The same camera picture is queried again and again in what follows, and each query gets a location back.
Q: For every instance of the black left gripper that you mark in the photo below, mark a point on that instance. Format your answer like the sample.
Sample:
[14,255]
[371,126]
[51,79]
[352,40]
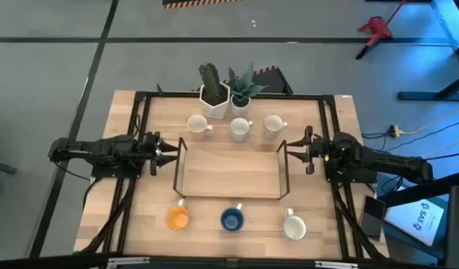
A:
[153,149]

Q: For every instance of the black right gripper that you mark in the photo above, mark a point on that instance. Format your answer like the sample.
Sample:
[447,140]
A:
[314,149]

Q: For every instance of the grey diamond patterned mug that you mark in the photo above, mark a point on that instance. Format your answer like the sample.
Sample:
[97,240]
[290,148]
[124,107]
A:
[272,125]

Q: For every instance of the orange patterned yellow rim mug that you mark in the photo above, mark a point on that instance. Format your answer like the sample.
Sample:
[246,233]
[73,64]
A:
[197,124]

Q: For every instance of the green flower patterned mug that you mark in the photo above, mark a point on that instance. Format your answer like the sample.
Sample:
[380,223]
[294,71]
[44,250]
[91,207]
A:
[239,129]

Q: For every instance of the red patterned blue rim mug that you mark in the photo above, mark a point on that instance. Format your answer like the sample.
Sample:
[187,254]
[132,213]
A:
[294,228]

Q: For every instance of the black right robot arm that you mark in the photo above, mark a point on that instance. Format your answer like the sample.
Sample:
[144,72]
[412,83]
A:
[379,158]

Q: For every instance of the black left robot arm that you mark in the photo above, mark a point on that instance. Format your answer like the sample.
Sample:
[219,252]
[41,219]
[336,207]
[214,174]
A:
[110,151]

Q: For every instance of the cactus in white hexagonal pot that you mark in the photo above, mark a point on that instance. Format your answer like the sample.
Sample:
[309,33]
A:
[214,101]

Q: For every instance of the succulent in white round pot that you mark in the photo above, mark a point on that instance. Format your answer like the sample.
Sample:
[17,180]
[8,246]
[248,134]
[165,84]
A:
[240,104]

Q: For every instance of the yellow power plug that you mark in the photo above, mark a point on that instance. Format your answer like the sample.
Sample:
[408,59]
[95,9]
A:
[394,130]

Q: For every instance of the white printed box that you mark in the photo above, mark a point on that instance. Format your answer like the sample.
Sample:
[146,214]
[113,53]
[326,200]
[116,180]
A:
[414,220]

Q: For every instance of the red floor stand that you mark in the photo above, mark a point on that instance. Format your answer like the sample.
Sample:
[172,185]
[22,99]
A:
[377,28]

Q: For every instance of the hazard-striped floor edge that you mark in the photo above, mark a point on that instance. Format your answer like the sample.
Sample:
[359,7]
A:
[196,3]

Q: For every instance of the black chair back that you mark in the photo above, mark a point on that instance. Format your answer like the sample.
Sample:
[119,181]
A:
[457,228]

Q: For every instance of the black aluminium table frame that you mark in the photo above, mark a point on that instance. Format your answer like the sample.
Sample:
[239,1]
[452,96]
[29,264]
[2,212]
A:
[297,96]

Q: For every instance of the wooden shelf rack black frame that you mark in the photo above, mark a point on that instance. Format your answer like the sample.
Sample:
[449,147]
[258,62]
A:
[229,172]

